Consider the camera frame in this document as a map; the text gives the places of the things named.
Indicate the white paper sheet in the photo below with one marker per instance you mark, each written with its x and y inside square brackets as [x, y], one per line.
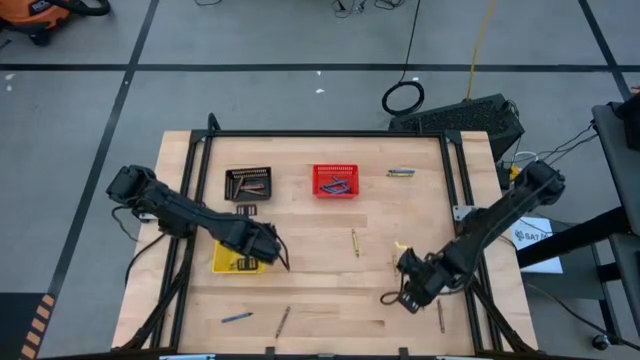
[532, 235]

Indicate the yellow slotted plastic basket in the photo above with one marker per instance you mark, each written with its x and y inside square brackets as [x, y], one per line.
[222, 262]

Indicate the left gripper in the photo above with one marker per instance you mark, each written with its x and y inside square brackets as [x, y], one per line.
[250, 240]

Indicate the hazard-striped floor mat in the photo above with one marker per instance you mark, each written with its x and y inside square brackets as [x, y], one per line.
[15, 325]

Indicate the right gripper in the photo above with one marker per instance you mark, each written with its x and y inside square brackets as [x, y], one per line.
[425, 275]

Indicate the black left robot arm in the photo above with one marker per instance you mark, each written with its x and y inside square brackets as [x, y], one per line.
[175, 212]

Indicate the grey desk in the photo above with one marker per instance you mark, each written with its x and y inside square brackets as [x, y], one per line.
[620, 160]

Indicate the silver base bracket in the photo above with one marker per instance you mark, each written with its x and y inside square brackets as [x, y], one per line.
[146, 217]
[460, 212]

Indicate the black caster wheel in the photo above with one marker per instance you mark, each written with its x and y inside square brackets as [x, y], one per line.
[601, 342]

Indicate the orange shop vacuum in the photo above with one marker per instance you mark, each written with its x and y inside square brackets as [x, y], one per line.
[35, 12]

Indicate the black table frame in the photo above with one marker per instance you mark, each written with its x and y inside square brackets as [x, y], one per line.
[325, 134]

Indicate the yellow plug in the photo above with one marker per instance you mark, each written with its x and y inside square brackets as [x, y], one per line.
[514, 173]

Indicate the red slotted plastic basket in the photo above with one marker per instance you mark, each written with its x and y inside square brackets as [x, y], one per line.
[322, 172]

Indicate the black slotted plastic basket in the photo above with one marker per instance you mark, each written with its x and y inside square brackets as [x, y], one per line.
[230, 172]

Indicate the black computer case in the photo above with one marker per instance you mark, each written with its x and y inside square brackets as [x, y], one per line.
[460, 117]

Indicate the yellow-green crayon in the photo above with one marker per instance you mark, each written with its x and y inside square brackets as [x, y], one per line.
[355, 243]
[400, 175]

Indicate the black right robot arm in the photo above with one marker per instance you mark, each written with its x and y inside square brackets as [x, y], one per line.
[500, 215]

